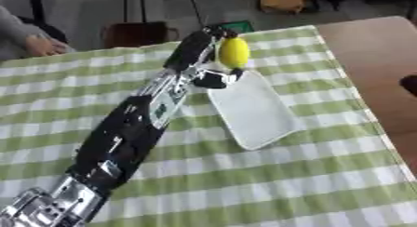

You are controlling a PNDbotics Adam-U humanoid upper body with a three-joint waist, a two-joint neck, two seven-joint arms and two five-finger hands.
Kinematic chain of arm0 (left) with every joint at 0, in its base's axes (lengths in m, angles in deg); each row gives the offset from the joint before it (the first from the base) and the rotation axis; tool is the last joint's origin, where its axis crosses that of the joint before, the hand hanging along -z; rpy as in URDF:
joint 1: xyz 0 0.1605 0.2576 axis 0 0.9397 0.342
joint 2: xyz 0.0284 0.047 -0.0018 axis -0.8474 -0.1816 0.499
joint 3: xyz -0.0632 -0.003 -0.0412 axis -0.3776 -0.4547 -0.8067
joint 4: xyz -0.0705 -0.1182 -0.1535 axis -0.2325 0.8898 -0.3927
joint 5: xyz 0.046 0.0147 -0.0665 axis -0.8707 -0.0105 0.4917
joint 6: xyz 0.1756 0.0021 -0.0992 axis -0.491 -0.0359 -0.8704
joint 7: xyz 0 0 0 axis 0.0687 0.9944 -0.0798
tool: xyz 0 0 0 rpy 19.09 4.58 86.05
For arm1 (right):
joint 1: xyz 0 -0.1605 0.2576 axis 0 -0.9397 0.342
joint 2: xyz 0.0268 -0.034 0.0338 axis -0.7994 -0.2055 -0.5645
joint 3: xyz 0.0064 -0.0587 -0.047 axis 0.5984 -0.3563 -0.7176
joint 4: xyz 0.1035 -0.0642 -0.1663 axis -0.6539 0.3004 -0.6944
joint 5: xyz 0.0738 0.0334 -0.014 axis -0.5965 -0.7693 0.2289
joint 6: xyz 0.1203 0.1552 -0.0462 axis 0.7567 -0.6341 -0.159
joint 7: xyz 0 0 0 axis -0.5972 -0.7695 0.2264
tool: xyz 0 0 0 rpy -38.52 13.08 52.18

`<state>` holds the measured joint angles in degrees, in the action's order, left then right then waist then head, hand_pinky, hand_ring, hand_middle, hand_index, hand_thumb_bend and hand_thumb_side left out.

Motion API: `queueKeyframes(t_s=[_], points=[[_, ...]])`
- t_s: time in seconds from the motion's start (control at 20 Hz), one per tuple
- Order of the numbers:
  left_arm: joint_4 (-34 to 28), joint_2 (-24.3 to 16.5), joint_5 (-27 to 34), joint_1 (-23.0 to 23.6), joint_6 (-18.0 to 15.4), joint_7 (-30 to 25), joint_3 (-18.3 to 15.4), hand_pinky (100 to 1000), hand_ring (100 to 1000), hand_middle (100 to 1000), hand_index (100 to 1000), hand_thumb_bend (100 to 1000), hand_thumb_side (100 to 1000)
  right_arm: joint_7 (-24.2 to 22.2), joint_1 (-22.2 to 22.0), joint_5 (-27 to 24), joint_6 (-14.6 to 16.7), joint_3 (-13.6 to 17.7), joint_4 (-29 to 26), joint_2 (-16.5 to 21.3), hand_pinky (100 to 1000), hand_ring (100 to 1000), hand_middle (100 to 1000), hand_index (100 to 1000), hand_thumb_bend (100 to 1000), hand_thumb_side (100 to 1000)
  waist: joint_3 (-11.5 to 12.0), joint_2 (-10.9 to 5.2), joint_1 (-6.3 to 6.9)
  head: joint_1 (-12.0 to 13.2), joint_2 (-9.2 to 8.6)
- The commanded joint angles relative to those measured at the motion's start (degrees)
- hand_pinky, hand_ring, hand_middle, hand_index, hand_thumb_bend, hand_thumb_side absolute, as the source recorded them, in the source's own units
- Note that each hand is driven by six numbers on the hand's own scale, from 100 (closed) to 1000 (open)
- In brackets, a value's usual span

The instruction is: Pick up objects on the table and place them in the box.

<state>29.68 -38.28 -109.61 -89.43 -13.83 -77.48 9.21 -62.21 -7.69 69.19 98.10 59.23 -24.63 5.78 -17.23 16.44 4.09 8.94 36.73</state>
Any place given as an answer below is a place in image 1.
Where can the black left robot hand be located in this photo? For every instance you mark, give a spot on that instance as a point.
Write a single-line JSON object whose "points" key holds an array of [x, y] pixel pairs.
{"points": [[187, 50]]}

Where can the yellow toy lemon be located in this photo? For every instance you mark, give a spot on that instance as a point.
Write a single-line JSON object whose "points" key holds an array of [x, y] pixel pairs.
{"points": [[234, 52]]}

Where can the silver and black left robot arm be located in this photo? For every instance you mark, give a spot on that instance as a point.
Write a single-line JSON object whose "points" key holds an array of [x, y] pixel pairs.
{"points": [[122, 137]]}

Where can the white shallow box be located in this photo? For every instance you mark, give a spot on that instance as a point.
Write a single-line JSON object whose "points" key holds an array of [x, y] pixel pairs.
{"points": [[255, 113]]}

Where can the brown bag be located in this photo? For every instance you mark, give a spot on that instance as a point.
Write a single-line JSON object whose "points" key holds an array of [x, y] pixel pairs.
{"points": [[136, 33]]}

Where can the green flat object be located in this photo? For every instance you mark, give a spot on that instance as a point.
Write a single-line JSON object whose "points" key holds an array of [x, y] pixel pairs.
{"points": [[241, 26]]}

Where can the black tripod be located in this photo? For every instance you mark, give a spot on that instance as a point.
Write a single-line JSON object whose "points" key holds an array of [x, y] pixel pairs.
{"points": [[143, 4]]}

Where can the person's hand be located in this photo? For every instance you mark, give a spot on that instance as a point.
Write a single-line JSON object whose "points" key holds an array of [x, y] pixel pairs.
{"points": [[44, 45]]}

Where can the person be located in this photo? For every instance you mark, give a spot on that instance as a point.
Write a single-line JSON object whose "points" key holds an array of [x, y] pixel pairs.
{"points": [[13, 32]]}

